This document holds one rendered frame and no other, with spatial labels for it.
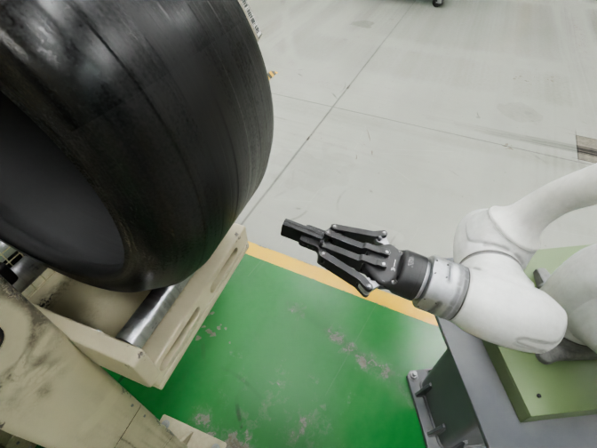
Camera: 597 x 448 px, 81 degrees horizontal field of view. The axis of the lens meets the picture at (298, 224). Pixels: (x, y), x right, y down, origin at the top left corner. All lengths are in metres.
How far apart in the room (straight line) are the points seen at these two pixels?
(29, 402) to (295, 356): 1.09
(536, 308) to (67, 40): 0.62
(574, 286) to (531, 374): 0.21
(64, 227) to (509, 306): 0.80
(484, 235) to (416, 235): 1.37
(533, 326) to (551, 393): 0.35
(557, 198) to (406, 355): 1.12
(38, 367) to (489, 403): 0.83
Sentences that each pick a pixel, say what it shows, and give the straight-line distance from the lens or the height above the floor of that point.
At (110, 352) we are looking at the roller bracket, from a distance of 0.61.
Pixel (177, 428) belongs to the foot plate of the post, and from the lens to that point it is 1.54.
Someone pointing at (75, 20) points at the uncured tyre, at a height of 1.36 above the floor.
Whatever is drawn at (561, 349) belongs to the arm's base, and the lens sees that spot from 0.97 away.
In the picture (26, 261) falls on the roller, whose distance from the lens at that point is 0.84.
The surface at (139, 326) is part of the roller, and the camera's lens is 0.65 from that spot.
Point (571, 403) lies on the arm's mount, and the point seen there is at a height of 0.70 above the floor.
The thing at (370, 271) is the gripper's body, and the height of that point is 1.01.
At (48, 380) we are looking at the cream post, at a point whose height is 0.93.
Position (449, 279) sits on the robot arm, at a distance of 0.56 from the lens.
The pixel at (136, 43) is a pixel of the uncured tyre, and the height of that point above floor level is 1.34.
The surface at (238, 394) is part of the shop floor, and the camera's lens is 1.54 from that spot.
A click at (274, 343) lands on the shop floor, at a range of 1.60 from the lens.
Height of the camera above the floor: 1.45
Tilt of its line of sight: 47 degrees down
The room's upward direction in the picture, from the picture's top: straight up
